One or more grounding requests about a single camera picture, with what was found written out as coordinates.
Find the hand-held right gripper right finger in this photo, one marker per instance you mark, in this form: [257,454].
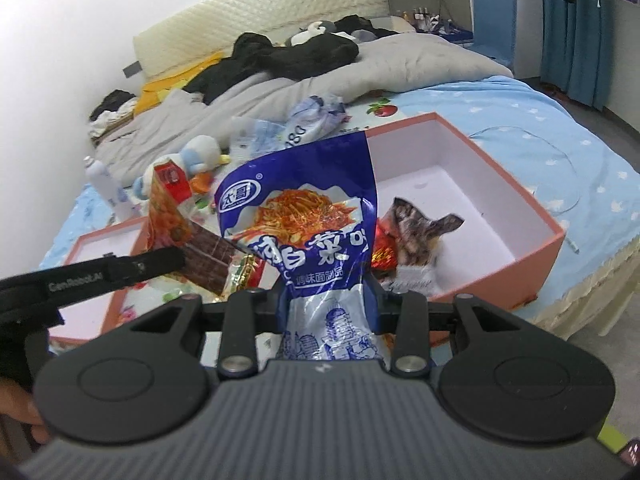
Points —
[376,310]

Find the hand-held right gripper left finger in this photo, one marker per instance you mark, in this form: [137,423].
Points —
[240,325]

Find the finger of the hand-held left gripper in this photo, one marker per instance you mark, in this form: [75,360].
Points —
[150,263]

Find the large red orange snack packet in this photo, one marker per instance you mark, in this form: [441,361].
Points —
[170,215]

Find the shiny red snack packet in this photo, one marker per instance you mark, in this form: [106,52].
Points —
[382,250]

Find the cat print snack packet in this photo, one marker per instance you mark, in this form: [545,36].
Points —
[415,240]

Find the blue white noodle snack packet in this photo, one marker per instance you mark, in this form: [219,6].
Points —
[300,210]

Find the orange cardboard box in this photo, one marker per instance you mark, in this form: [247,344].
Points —
[500,280]

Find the person's left hand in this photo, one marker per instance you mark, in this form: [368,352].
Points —
[17,402]

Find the orange cardboard box lid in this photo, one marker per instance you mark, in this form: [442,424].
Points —
[80,320]

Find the orange plastic wrapper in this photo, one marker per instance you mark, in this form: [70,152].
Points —
[202,184]

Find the white spray can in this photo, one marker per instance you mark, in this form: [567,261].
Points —
[102,180]

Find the white blue plush toy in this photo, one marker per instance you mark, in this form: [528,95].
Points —
[200,152]

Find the mixed clothes pile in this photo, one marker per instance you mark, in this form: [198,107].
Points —
[112,110]

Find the yellow cloth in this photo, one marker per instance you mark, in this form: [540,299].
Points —
[160,92]

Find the crumpled blue white plastic bag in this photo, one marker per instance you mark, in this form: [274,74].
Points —
[310,120]

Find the cream bed skirt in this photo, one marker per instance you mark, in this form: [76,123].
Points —
[600,290]

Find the grey blanket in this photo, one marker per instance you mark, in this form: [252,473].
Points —
[400,70]

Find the black clothes pile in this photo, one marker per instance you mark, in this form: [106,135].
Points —
[300,57]

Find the light blue bed sheet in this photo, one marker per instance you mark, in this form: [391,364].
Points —
[575,150]

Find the cream quilted headboard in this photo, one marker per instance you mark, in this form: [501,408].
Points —
[250,5]

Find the black white plush toy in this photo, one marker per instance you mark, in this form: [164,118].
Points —
[310,32]

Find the group of small bottles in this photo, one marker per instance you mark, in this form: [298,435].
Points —
[420,17]

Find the blue chair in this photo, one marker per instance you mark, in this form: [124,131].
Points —
[492,10]

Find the blue curtain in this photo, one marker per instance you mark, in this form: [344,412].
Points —
[575,35]

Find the grey wall socket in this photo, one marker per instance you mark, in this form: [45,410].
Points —
[131,70]

